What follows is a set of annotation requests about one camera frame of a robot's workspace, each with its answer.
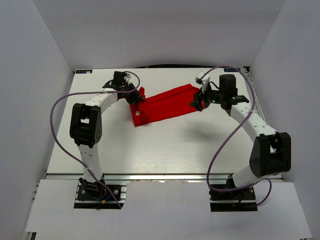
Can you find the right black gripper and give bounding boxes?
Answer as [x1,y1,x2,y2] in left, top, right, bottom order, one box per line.
[188,81,224,112]

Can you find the red t-shirt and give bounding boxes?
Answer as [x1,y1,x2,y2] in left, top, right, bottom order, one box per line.
[130,84,200,127]

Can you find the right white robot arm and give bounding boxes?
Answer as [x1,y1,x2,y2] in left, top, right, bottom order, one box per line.
[189,72,292,200]

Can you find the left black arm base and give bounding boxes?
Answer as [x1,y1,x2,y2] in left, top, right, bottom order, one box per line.
[73,177,127,210]

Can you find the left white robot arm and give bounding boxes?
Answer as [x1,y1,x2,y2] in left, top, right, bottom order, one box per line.
[69,71,145,200]

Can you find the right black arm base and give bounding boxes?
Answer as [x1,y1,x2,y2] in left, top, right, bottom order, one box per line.
[209,187,258,213]

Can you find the right blue corner label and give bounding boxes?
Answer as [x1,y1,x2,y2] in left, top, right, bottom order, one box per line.
[223,68,238,73]

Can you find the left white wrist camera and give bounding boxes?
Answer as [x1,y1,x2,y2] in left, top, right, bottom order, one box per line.
[124,74,131,84]

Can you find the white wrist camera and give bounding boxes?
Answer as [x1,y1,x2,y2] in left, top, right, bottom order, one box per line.
[124,74,131,84]
[195,71,210,94]

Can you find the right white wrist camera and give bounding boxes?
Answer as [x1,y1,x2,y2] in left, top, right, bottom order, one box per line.
[195,71,210,94]

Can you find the aluminium right side rail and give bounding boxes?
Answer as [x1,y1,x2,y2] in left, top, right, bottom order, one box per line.
[241,66,266,121]

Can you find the aluminium rail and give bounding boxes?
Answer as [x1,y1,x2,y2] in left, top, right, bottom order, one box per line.
[46,173,283,182]
[241,66,266,121]

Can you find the aluminium front rail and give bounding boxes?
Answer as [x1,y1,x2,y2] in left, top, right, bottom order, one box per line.
[46,173,283,182]

